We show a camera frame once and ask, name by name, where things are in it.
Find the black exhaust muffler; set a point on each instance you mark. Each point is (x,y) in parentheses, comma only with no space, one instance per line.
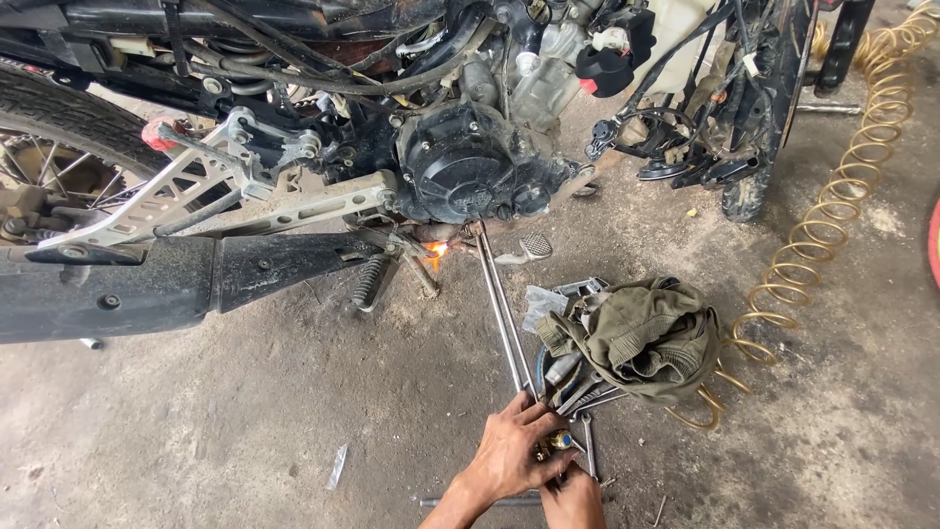
(147,283)

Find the black side stand spring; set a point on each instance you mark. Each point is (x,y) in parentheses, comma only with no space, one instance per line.
(368,281)

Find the metal gas welding torch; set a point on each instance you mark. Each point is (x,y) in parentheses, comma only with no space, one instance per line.
(501,308)

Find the silver combination wrench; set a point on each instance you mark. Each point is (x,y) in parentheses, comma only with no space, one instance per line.
(589,444)

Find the pile of silver hand tools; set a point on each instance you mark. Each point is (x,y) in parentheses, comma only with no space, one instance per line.
(576,386)

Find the silver footrest bracket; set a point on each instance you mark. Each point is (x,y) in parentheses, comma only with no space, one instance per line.
(191,184)

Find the black front motorcycle tire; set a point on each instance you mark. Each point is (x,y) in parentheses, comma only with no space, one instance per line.
(745,195)

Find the silver brake pedal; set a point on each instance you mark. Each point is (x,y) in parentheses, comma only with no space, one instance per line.
(530,248)

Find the black round engine cover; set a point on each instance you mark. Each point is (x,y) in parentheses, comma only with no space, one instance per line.
(466,165)

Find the person's left hand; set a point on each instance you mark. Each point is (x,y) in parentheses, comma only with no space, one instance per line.
(510,455)

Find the grey metal rod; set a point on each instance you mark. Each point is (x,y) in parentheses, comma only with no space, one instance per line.
(477,502)

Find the silver axle rod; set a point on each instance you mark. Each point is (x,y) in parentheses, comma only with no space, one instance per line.
(828,109)

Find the person's right hand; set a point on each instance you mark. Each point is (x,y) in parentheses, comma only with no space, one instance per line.
(574,503)

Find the orange torch flame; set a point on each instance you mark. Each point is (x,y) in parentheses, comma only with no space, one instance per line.
(437,253)

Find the red round object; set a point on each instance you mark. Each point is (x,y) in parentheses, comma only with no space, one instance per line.
(935,242)

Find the clear plastic scrap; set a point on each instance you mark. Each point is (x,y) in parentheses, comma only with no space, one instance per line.
(336,467)

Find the black rear motorcycle tire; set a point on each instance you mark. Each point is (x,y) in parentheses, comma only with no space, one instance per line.
(66,117)

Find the black motorcycle tire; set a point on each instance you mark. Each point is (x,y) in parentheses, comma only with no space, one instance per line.
(66,117)
(745,195)

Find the person's right fingers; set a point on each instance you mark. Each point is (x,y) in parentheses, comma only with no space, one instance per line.
(564,476)

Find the clear plastic bag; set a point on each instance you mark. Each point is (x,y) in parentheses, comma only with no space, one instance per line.
(542,303)

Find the olive green cloth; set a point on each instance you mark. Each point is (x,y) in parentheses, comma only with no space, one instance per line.
(646,334)

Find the stripped black motorcycle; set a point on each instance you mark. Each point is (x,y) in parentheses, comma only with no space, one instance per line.
(345,95)

